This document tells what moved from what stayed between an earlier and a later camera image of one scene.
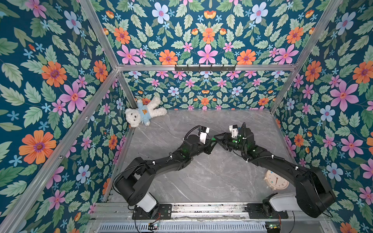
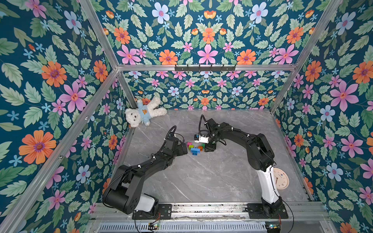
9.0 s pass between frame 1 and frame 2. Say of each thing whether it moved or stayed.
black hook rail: stayed
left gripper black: moved
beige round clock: stayed
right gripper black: moved
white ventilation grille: stayed
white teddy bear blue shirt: stayed
